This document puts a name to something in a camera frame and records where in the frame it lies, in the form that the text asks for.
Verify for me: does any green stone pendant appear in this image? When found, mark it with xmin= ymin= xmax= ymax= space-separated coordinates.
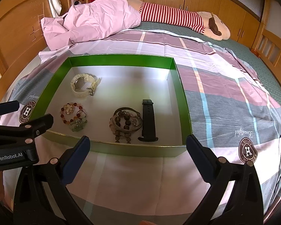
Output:
xmin=69 ymin=118 xmax=88 ymax=132

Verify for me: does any gold flower brooch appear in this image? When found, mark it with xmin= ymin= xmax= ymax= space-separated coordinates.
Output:
xmin=63 ymin=103 xmax=75 ymax=115

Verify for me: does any sparkly rhinestone hoop earring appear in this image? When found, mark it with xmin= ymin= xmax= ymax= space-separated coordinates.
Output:
xmin=130 ymin=115 xmax=142 ymax=127

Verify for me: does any wooden bed headboard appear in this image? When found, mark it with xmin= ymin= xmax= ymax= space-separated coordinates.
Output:
xmin=0 ymin=0 xmax=51 ymax=101

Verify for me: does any white wrist watch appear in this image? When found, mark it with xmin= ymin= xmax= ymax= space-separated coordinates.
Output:
xmin=70 ymin=73 xmax=101 ymax=98

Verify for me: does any green cardboard box tray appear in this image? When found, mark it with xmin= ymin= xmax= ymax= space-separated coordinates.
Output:
xmin=31 ymin=54 xmax=191 ymax=158

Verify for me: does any green mattress cover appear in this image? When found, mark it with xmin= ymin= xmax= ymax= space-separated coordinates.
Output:
xmin=133 ymin=21 xmax=281 ymax=113

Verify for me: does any pink crumpled pillow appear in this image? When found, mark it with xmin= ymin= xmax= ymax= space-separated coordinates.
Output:
xmin=41 ymin=0 xmax=141 ymax=50

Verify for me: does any wooden bed footboard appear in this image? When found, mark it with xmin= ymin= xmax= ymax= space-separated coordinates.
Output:
xmin=251 ymin=0 xmax=281 ymax=86

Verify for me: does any striped plush toy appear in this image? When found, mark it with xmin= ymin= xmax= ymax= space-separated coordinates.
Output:
xmin=127 ymin=0 xmax=230 ymax=41

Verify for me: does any red orange bead bracelet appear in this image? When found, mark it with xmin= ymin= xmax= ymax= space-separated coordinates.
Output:
xmin=60 ymin=101 xmax=87 ymax=125

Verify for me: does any dark brown bead bracelet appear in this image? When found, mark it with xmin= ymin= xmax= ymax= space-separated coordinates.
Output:
xmin=109 ymin=109 xmax=144 ymax=144

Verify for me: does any black watch strap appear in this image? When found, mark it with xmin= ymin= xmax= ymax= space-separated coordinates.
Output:
xmin=137 ymin=99 xmax=159 ymax=142

